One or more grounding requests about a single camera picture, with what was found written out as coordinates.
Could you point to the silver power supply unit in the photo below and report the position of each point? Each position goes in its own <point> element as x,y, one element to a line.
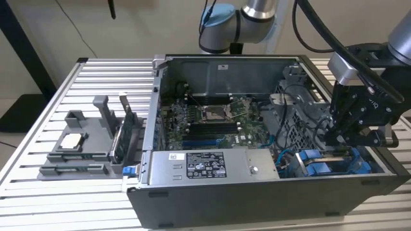
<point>161,168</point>

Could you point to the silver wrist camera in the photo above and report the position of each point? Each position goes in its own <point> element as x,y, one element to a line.
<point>344,68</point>

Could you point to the blue case latch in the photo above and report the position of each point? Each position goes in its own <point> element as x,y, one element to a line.
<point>129,172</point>

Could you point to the grey parts rack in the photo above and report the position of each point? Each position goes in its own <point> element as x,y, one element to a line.
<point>97,134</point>

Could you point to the CPU socket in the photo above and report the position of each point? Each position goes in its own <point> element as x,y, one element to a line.
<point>210,112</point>

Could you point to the green graphics card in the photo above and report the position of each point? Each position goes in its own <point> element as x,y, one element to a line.
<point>128,130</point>

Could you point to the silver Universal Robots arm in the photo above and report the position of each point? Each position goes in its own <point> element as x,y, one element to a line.
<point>222,31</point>

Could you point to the black open PC case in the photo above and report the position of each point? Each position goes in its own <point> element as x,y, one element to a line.
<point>245,207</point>

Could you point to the blue disk carrier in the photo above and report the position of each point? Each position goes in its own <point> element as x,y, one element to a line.
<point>318,169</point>

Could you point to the green motherboard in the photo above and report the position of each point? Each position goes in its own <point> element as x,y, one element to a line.
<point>248,127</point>

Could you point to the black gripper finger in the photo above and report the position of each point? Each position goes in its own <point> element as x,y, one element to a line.
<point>374,137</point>
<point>345,113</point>

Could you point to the black stand pole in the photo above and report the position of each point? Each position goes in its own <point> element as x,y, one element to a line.
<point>22,48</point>

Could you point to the black case fan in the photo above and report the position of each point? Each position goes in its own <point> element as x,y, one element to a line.
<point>182,89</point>

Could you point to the blue expansion slot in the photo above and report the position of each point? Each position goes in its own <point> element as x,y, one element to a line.
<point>204,143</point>

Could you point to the silver CPU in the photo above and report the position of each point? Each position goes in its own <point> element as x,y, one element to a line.
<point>72,141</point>

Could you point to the black hanging antenna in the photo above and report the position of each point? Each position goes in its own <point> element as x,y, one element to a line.
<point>112,8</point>

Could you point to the grey metal disk bay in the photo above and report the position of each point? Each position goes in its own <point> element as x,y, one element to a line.
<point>289,115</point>

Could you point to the green RAM stick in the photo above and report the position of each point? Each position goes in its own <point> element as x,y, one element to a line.
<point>77,157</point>
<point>74,168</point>

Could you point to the black stand base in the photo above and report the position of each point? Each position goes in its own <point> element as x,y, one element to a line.
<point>19,113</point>

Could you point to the white label sticker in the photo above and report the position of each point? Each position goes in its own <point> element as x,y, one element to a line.
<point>224,67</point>

